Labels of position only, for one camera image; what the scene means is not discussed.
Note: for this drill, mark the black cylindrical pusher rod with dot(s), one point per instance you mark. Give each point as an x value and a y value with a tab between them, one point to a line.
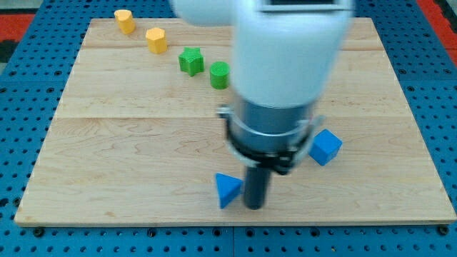
256	186

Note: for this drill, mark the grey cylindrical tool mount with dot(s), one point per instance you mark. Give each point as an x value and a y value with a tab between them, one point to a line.
266	137

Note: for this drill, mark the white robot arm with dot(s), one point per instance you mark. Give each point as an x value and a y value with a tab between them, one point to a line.
282	55

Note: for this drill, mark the blue cube block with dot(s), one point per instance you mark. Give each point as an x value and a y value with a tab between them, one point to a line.
325	147

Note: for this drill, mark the green star block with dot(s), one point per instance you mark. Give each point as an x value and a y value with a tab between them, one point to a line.
191	61

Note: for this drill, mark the blue triangle block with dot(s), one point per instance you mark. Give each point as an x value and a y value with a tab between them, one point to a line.
228	188

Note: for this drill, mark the green cylinder block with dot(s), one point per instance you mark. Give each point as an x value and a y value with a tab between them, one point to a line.
219	75

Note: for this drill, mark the wooden board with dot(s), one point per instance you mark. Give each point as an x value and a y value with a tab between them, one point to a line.
135	142

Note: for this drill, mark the yellow hexagon block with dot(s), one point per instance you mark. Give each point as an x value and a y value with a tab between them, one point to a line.
156	40

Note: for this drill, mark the yellow heart block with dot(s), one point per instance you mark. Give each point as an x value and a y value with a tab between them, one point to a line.
125	21

